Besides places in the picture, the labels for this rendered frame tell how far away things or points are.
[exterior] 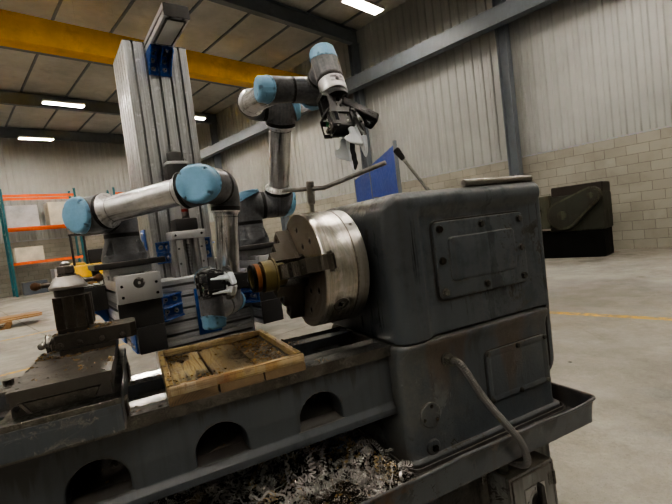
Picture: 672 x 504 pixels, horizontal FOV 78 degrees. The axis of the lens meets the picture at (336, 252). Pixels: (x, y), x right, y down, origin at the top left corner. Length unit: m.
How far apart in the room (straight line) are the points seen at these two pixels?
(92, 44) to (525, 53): 10.31
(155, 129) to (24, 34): 10.15
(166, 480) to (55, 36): 11.53
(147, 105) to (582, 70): 10.46
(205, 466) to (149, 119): 1.36
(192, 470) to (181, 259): 0.94
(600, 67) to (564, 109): 1.03
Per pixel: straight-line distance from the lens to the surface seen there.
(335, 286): 1.04
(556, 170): 11.35
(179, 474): 1.04
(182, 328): 1.67
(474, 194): 1.23
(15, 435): 0.93
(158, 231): 1.86
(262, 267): 1.11
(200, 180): 1.29
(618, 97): 11.23
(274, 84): 1.27
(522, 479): 1.42
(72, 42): 12.20
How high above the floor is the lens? 1.18
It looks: 3 degrees down
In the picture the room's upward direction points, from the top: 7 degrees counter-clockwise
